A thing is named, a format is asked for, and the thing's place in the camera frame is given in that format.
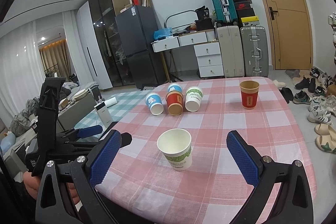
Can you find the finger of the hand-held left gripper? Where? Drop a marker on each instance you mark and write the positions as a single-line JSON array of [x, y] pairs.
[[126, 139], [90, 130]]

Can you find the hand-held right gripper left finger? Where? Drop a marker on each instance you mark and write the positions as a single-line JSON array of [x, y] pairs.
[[105, 161]]

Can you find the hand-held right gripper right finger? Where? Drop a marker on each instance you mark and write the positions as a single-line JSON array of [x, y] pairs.
[[242, 161]]

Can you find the blue white paper cup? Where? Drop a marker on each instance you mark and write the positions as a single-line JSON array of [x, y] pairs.
[[174, 88], [152, 100]]

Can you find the white paper cup green print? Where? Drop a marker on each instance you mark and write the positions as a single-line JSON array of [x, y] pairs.
[[175, 154], [194, 98]]

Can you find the red paper cup brown rim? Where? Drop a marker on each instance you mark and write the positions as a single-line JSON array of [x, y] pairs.
[[249, 98], [173, 100]]

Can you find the person's left hand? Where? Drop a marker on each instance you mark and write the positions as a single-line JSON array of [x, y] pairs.
[[30, 184]]

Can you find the white power bank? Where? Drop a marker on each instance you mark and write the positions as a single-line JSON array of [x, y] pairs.
[[102, 114]]

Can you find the grey clothes pile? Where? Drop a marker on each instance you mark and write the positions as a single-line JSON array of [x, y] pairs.
[[23, 115]]

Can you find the grey sofa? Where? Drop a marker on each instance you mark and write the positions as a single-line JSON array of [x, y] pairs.
[[78, 108]]

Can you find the white paper roll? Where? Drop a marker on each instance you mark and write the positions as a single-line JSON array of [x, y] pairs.
[[112, 101]]

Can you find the teal checked blanket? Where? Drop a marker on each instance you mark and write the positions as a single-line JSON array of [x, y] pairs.
[[124, 100]]

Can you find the pink checked tablecloth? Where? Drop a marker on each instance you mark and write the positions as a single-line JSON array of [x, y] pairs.
[[210, 132]]

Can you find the black white striped mat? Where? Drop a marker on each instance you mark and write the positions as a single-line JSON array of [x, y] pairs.
[[149, 87]]

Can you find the brown curtain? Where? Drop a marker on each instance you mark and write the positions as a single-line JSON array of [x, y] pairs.
[[55, 56]]

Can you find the white sheer curtain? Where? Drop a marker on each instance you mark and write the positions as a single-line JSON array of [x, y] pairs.
[[15, 61]]

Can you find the black slipper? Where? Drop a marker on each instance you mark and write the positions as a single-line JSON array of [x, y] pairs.
[[287, 95]]

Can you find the beige slipper green star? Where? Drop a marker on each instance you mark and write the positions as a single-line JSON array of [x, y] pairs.
[[325, 144]]

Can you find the white slipper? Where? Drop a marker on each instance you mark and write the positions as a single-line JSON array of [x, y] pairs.
[[278, 83]]

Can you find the white wardrobe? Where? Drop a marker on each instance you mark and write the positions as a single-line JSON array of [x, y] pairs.
[[86, 43]]

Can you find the plain beige slipper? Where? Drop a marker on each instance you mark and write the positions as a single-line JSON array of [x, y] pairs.
[[325, 129]]

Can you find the pile of sneakers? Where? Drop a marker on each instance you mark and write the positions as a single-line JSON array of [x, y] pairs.
[[317, 100]]

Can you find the grey doormat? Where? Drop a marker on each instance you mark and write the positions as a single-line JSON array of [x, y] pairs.
[[292, 74]]

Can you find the dark glass door cabinet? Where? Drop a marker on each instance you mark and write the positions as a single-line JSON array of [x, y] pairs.
[[105, 29]]

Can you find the dark grey refrigerator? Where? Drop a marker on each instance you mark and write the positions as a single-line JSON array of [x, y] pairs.
[[141, 37]]

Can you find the white desk with drawers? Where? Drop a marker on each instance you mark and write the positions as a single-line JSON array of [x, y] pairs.
[[208, 58]]

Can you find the beige suitcase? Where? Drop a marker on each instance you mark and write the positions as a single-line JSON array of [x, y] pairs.
[[229, 52]]

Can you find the silver suitcase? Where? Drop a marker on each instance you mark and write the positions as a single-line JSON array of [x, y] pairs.
[[254, 50]]

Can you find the blue plastic bag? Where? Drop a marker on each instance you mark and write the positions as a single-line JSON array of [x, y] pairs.
[[161, 33]]

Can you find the white ribbed container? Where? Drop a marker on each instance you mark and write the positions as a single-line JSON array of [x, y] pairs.
[[211, 35]]

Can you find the wooden door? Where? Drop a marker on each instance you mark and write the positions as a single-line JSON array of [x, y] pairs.
[[288, 35]]

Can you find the yellow shoe box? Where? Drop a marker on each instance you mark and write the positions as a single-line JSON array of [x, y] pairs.
[[249, 21]]

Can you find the black bag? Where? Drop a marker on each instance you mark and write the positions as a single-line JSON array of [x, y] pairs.
[[203, 18]]

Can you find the red black shoe box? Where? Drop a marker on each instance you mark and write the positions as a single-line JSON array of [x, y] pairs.
[[243, 6]]

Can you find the teal suitcase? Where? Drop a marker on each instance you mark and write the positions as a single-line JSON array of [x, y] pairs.
[[220, 3]]

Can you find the shoe rack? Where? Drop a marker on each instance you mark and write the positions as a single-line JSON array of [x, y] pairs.
[[332, 29]]

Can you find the grey curved metal frame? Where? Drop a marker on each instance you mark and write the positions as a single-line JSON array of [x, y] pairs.
[[181, 12]]

